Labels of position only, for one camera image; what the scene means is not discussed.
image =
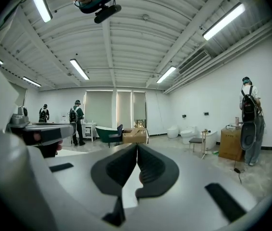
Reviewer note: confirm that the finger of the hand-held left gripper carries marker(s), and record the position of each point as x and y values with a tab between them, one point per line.
68	131
54	124

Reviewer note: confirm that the white vanity cabinet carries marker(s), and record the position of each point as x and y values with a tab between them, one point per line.
88	131

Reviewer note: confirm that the wooden towel rack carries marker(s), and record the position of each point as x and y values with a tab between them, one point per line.
203	143

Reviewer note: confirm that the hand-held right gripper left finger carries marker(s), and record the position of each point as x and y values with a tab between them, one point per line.
78	189

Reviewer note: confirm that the person's left hand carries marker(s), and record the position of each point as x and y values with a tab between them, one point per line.
48	150

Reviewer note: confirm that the white toilet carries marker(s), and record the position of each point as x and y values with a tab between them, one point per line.
172	132
188	135

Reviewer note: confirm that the small green object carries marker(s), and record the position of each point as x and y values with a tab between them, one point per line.
215	153

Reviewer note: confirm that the ceiling air conditioner vent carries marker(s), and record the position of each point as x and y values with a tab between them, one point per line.
193	61

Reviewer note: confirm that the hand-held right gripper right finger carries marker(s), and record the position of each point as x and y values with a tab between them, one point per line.
186	201

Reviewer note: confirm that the grey seat wooden stool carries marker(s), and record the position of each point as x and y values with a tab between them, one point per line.
195	140

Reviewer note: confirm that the black head camera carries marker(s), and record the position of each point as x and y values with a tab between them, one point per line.
107	13

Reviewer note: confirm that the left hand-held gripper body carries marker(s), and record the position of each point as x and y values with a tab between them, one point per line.
18	121

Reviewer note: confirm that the open cardboard box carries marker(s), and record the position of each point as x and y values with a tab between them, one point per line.
133	138

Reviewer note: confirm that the brown cardboard box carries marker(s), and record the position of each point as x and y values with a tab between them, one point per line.
231	144

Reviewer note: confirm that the pink tumbler bottle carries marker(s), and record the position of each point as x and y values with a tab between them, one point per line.
237	121

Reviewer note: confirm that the small white bathtub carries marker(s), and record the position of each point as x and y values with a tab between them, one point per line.
212	139

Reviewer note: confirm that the dark green bathtub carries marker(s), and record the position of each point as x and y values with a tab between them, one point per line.
102	132

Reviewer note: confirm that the grey window blind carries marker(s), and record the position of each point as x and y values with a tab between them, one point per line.
98	109
124	109
139	106

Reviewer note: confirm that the dark blue chair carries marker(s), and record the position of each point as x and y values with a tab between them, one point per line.
119	129

